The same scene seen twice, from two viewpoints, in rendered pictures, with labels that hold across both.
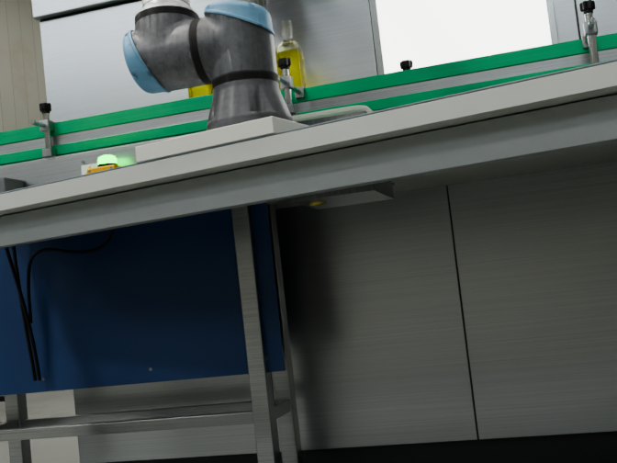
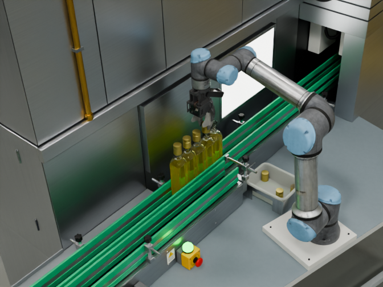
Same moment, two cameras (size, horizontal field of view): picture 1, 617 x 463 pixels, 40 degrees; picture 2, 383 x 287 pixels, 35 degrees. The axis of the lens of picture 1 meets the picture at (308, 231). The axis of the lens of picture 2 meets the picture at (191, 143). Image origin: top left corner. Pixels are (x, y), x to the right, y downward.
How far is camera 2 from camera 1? 3.07 m
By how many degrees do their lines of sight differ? 71
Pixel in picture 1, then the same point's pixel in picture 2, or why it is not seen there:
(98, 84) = (86, 182)
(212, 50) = (332, 217)
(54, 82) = (57, 195)
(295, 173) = not seen: hidden behind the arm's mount
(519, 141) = not seen: outside the picture
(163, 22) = (321, 217)
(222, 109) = (333, 236)
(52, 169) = (153, 265)
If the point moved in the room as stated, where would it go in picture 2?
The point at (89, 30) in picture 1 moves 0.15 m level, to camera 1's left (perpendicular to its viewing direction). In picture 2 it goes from (78, 152) to (53, 177)
